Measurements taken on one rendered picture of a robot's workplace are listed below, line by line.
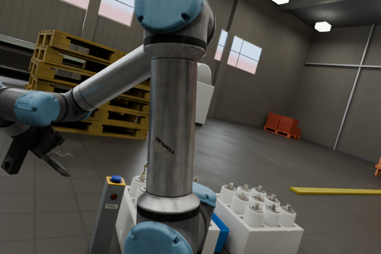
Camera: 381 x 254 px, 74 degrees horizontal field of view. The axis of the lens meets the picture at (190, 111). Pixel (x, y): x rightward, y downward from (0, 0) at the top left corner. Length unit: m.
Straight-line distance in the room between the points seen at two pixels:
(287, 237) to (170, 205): 1.18
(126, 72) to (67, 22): 7.59
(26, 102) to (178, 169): 0.35
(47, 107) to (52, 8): 7.61
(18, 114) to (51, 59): 2.21
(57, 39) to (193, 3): 2.44
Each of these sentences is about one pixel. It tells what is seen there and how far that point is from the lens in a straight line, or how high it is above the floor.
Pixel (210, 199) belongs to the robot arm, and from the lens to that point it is 0.59.
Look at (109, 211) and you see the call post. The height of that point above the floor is 0.20.
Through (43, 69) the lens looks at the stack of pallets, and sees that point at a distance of 2.84.
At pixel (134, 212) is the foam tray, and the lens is 1.19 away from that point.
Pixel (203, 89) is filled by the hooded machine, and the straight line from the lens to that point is 6.18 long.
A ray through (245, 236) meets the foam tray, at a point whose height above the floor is 0.14.
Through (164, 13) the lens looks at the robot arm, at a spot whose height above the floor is 0.85.
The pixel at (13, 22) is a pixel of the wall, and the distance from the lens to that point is 8.15.
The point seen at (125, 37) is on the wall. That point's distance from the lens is 8.49.
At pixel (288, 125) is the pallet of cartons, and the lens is 11.55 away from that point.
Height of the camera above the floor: 0.74
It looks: 4 degrees down
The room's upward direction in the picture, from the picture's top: 15 degrees clockwise
